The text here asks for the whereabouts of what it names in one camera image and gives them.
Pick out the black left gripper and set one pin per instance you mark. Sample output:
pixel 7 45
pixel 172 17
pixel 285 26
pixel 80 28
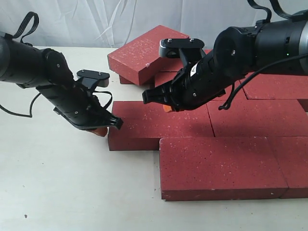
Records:
pixel 80 108

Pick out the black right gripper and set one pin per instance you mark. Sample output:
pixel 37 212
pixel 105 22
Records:
pixel 192 87

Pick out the red brick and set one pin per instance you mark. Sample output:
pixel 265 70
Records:
pixel 145 124
pixel 168 67
pixel 292 156
pixel 163 77
pixel 223 168
pixel 151 40

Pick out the red brick top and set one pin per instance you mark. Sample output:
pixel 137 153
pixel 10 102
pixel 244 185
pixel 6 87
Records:
pixel 151 40

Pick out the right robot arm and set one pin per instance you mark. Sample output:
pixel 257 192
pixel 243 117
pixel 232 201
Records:
pixel 239 54

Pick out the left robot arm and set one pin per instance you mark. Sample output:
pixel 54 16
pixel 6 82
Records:
pixel 47 71

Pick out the red brick right third row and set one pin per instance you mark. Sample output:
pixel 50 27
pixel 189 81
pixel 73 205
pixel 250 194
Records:
pixel 259 118

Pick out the red brick right second row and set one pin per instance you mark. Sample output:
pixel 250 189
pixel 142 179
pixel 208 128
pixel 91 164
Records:
pixel 278 87

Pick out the white wrinkled backdrop cloth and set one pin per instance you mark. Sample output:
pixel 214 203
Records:
pixel 113 23

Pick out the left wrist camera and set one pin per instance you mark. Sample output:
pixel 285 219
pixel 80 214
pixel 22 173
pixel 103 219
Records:
pixel 93 79

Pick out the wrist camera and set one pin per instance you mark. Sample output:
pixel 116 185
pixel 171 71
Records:
pixel 93 79
pixel 188 50

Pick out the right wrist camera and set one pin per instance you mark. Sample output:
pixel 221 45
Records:
pixel 188 50

